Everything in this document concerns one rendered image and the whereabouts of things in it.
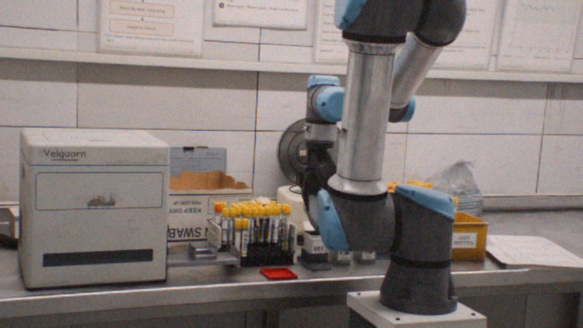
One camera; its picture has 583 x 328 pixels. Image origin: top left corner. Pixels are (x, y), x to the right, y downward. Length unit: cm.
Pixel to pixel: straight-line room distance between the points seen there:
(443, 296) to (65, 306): 74
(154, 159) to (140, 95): 65
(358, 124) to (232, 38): 99
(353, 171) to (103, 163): 52
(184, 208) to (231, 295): 36
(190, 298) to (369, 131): 55
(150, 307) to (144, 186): 26
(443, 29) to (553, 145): 154
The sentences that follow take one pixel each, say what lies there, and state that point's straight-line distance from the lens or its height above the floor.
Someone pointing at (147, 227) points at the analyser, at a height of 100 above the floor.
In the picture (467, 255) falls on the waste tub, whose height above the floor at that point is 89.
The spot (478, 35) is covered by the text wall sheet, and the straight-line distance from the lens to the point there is 277.
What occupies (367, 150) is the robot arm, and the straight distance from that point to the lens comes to 150.
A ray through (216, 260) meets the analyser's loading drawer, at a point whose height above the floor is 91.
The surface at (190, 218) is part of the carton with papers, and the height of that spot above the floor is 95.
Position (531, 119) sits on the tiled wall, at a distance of 293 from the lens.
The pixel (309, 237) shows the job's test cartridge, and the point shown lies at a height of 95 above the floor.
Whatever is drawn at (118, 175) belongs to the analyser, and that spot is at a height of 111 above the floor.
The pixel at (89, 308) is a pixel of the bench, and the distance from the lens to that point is 173.
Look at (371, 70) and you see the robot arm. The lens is 147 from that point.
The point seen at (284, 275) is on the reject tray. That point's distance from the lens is 186.
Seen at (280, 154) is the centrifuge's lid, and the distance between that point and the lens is 243.
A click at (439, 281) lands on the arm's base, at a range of 160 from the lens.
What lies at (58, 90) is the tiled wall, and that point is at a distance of 232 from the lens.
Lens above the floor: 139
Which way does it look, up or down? 9 degrees down
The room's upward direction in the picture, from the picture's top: 3 degrees clockwise
